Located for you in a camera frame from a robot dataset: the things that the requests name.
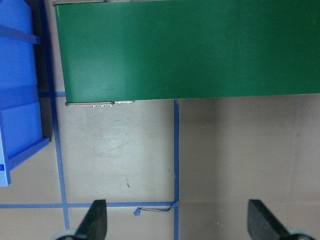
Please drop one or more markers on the left blue plastic bin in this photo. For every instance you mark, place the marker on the left blue plastic bin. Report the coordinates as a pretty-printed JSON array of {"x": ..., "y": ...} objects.
[{"x": 21, "y": 134}]

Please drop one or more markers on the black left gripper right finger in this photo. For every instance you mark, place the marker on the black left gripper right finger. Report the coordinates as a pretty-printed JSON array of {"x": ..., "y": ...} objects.
[{"x": 262, "y": 224}]

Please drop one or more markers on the green conveyor belt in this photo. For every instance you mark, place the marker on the green conveyor belt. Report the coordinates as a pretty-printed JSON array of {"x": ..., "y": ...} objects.
[{"x": 125, "y": 51}]

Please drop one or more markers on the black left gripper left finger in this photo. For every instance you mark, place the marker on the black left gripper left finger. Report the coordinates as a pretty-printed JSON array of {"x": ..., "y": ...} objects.
[{"x": 94, "y": 224}]

